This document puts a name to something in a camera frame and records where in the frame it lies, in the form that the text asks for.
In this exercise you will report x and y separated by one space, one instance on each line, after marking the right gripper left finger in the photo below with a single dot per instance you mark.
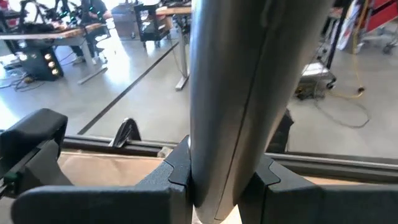
124 205

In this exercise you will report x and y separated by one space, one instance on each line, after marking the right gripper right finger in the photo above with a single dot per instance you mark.
311 205

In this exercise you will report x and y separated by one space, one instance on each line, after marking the grey utility knife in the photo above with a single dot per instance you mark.
242 93

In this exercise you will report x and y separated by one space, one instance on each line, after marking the black computer tower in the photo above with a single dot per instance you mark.
37 67

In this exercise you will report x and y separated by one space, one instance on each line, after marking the wooden desk grey legs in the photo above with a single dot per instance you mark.
46 33

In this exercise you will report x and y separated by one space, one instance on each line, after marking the background desk electronics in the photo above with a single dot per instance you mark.
49 15

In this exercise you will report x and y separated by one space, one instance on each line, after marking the person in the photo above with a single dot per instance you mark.
90 18

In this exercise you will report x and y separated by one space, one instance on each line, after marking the black floor device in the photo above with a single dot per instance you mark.
314 81

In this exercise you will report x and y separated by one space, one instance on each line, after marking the black wheeled cart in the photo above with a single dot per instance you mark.
149 21

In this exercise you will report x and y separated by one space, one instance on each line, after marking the background wooden table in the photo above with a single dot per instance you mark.
174 11

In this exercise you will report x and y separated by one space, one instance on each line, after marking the red storage bin rack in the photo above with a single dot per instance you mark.
382 12

